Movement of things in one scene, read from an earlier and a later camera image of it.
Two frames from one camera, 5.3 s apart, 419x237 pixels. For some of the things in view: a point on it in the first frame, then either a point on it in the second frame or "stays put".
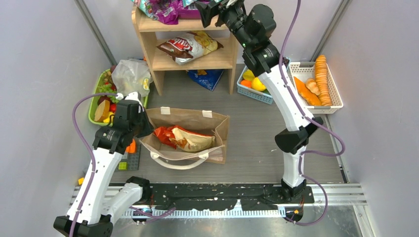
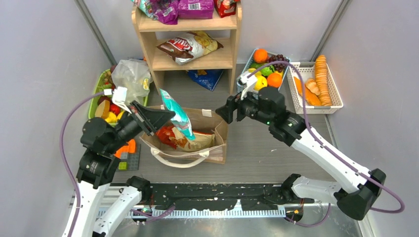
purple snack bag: [166, 11] stays put
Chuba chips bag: [189, 46] stays put
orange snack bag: [184, 140] stays put
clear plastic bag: [132, 75] stays put
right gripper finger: [207, 10] -> [226, 112]
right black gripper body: [215, 12] -> [235, 107]
